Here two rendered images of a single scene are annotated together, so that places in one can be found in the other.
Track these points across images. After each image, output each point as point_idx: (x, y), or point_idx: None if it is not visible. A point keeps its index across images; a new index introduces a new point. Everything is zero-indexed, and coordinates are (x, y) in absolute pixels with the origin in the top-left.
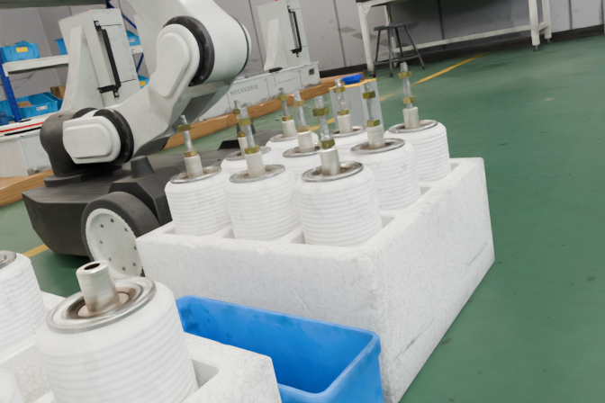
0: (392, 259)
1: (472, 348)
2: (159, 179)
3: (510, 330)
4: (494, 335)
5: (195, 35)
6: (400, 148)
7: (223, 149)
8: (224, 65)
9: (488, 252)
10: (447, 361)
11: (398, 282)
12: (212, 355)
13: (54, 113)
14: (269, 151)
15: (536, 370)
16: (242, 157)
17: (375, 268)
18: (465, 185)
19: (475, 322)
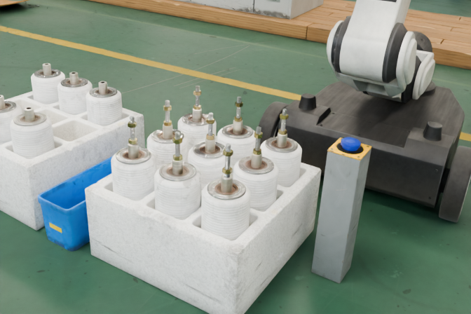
0: (101, 204)
1: (122, 289)
2: (298, 115)
3: (131, 308)
4: (130, 301)
5: (336, 38)
6: (161, 178)
7: (408, 134)
8: (352, 70)
9: (221, 309)
10: (116, 277)
11: (104, 216)
12: (38, 157)
13: (413, 31)
14: (233, 138)
15: (88, 308)
16: (221, 130)
17: (87, 195)
18: (195, 242)
19: (148, 296)
